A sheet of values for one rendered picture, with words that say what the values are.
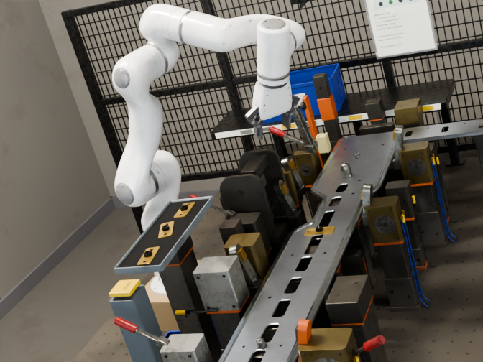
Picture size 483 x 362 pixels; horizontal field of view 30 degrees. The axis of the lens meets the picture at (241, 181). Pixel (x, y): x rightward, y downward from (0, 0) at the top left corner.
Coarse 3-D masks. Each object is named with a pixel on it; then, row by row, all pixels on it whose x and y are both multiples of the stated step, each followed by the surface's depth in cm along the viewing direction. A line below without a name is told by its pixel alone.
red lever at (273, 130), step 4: (272, 128) 296; (276, 128) 296; (272, 132) 296; (276, 132) 295; (280, 132) 295; (284, 132) 295; (280, 136) 296; (284, 136) 295; (288, 136) 295; (292, 136) 295; (292, 140) 295; (296, 140) 294; (300, 140) 295; (300, 144) 295; (304, 144) 294; (312, 144) 294
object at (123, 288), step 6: (120, 282) 222; (126, 282) 221; (132, 282) 220; (138, 282) 220; (114, 288) 220; (120, 288) 219; (126, 288) 218; (132, 288) 218; (114, 294) 218; (120, 294) 217; (126, 294) 217
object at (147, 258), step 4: (148, 248) 235; (152, 248) 234; (156, 248) 233; (144, 252) 231; (148, 252) 231; (152, 252) 232; (156, 252) 231; (144, 256) 230; (148, 256) 230; (152, 256) 229; (140, 260) 229; (144, 260) 229; (148, 260) 228; (140, 264) 227; (144, 264) 227
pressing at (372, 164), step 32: (352, 160) 291; (384, 160) 284; (320, 192) 275; (352, 192) 269; (352, 224) 252; (288, 256) 244; (320, 256) 240; (320, 288) 225; (256, 320) 220; (288, 320) 216; (224, 352) 210; (288, 352) 204
